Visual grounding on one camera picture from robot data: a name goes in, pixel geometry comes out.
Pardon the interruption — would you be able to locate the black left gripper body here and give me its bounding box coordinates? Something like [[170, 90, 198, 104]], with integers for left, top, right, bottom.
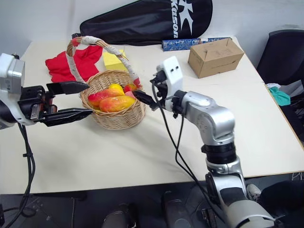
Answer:
[[17, 85, 58, 122]]

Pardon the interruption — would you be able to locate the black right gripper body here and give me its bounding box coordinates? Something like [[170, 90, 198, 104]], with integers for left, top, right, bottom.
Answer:
[[150, 69, 172, 108]]

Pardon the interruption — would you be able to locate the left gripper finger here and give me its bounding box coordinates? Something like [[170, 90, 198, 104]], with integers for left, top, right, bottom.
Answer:
[[38, 108, 94, 127], [46, 81, 91, 96]]

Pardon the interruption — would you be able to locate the small red yellow fruit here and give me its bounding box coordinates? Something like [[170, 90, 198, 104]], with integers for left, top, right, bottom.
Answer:
[[123, 83, 138, 93]]

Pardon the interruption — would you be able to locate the red cloth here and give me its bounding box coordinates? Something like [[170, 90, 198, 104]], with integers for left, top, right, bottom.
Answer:
[[45, 45, 104, 83]]

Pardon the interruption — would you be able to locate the large orange yellow mango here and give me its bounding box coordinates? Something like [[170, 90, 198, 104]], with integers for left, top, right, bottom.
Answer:
[[99, 95, 136, 113]]

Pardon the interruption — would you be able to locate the red orange mango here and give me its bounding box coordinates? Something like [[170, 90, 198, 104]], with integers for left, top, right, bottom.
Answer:
[[87, 89, 125, 108]]

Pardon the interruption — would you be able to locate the blue patterned long box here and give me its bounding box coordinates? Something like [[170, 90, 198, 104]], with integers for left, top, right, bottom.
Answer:
[[161, 37, 232, 52]]

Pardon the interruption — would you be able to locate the yellow box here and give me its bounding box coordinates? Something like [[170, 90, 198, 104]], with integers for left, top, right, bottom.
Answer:
[[103, 49, 129, 71]]

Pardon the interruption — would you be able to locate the brown cardboard box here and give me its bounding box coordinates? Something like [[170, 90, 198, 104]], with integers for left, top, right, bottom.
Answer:
[[188, 38, 245, 79]]

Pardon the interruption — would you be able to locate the black racket bag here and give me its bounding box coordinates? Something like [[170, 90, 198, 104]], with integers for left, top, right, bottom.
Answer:
[[79, 0, 213, 47]]

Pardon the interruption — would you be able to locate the black floor case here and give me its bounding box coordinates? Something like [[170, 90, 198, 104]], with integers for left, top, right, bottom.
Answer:
[[0, 193, 87, 228]]

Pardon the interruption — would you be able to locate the dark rounded shape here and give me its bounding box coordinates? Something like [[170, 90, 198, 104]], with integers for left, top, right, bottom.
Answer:
[[101, 201, 137, 228], [162, 190, 194, 228]]

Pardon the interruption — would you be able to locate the green cloth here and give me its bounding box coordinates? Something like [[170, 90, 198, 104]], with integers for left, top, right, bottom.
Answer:
[[269, 86, 292, 107]]

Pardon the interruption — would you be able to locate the black office chair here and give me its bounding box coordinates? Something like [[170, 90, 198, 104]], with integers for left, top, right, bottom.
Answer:
[[256, 29, 304, 141]]

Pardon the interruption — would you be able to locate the white sneaker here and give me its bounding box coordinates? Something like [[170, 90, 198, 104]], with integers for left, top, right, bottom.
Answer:
[[246, 183, 262, 202]]

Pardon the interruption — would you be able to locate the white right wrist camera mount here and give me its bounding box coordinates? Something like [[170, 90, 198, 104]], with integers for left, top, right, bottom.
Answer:
[[155, 56, 184, 112]]

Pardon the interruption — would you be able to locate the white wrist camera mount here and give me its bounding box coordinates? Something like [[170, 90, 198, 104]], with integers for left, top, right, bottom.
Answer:
[[0, 53, 26, 127], [155, 56, 184, 112]]

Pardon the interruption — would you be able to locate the wicker basket with handle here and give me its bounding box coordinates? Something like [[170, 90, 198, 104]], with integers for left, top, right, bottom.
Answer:
[[66, 35, 147, 130]]

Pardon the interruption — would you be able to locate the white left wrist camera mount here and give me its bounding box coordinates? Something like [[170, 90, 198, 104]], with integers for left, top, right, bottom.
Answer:
[[0, 53, 26, 127]]

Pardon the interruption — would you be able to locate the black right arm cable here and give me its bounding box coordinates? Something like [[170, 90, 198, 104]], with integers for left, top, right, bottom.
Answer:
[[151, 80, 230, 218]]

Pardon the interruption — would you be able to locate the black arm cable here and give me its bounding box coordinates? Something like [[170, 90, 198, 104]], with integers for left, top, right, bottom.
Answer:
[[151, 80, 230, 218], [0, 123, 37, 216]]

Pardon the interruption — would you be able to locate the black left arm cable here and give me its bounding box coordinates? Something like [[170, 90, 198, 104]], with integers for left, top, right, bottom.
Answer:
[[0, 123, 37, 216]]

